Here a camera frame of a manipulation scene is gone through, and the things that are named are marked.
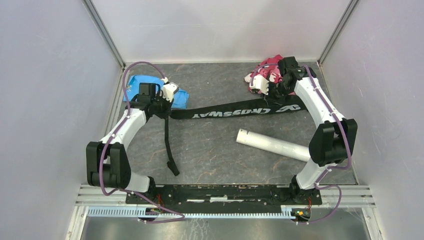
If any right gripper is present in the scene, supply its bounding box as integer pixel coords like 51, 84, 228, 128
261, 80, 293, 106

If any black racket bag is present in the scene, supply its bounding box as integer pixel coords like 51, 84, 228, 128
164, 95, 306, 176

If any white shuttlecock tube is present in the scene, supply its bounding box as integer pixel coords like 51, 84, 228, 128
236, 128, 310, 162

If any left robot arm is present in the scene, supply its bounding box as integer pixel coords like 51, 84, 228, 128
86, 82, 179, 204

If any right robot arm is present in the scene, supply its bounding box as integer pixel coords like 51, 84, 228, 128
277, 56, 358, 204

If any blue cloth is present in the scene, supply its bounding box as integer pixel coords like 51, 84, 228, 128
126, 75, 189, 109

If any pink camouflage bag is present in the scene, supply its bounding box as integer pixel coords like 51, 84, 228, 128
244, 54, 283, 94

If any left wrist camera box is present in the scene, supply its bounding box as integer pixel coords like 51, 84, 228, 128
161, 82, 179, 103

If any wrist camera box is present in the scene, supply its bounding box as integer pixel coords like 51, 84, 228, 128
249, 74, 269, 95
161, 82, 179, 103

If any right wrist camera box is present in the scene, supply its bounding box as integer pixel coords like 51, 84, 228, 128
249, 74, 269, 95

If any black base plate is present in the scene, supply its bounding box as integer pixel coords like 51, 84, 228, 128
145, 184, 323, 214

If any white slotted cable duct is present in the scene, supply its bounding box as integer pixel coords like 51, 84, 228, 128
87, 205, 295, 220

